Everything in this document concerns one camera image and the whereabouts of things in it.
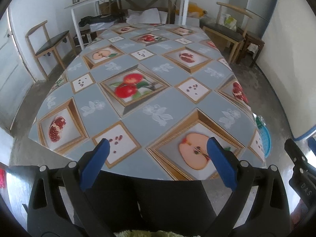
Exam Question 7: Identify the dark wooden stool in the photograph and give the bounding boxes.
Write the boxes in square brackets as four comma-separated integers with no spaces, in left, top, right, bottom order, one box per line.
[236,27,265,68]

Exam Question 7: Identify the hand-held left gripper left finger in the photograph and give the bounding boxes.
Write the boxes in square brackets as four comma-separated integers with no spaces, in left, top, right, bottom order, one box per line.
[27,138,114,237]

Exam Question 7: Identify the wooden chair black seat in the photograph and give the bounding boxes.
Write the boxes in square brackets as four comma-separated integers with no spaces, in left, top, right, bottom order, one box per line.
[25,20,77,80]
[202,2,254,65]

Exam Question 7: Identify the black box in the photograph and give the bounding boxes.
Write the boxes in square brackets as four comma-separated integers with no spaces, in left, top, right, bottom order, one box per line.
[73,29,93,49]

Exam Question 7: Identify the white mattress blue edge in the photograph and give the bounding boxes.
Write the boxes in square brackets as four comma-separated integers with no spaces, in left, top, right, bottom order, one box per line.
[259,0,316,142]

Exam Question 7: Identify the fruit print tablecloth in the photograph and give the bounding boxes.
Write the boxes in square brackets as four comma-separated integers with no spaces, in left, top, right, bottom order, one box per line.
[28,23,267,181]

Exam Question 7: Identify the white green bag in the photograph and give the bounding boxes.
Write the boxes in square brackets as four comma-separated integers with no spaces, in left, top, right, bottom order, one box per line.
[220,13,238,29]

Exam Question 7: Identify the yellow soft toy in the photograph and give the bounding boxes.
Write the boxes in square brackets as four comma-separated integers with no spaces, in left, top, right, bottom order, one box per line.
[187,2,208,19]

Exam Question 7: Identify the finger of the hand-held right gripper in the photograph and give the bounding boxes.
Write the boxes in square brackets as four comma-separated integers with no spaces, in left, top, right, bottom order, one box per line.
[284,138,316,209]

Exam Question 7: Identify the blue plastic basket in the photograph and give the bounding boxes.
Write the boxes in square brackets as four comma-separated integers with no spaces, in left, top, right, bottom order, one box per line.
[252,115,272,158]

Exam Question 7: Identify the green fleece garment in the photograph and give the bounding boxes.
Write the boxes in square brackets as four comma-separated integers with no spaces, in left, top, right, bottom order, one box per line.
[112,229,206,237]

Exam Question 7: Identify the white door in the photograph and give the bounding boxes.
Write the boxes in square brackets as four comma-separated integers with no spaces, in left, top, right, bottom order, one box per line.
[0,5,35,132]

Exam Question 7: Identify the white plastic bags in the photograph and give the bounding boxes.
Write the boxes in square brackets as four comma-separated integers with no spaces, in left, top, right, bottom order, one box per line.
[125,7,167,25]

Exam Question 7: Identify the black bag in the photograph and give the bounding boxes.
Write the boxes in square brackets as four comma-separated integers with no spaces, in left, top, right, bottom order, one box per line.
[78,13,125,28]

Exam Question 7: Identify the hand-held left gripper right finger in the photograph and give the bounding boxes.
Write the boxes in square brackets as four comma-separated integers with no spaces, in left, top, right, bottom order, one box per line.
[205,137,290,237]

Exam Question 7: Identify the person's black trousers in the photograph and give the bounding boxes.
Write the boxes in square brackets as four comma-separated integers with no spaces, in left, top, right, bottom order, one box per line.
[73,170,218,235]

